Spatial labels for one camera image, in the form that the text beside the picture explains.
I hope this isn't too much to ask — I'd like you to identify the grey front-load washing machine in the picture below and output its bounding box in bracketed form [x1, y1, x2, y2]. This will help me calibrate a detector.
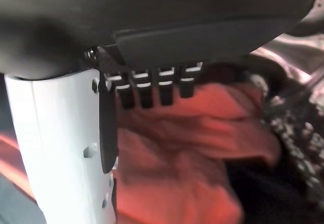
[248, 0, 324, 209]

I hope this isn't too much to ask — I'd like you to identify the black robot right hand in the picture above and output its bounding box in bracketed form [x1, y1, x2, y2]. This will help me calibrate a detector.
[0, 0, 324, 224]

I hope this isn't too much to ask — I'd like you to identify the orange-red garment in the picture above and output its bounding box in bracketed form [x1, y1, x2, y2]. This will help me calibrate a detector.
[0, 82, 281, 224]

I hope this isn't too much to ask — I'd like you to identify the black garment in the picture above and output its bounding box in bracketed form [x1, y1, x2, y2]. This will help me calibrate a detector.
[225, 158, 314, 224]

